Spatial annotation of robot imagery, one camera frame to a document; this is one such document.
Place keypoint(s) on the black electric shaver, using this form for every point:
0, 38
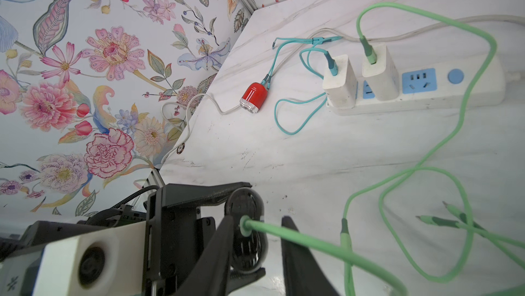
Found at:
246, 230

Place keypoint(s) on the red electric shaver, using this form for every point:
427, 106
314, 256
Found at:
254, 97

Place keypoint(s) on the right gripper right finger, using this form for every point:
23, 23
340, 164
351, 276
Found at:
302, 275

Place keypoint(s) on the white power strip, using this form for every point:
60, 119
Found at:
383, 88

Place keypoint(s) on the small round ring object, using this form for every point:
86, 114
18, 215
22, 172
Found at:
180, 148

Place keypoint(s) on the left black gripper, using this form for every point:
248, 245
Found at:
173, 236

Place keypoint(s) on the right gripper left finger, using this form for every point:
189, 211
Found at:
211, 273

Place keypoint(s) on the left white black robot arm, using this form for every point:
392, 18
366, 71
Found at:
43, 232

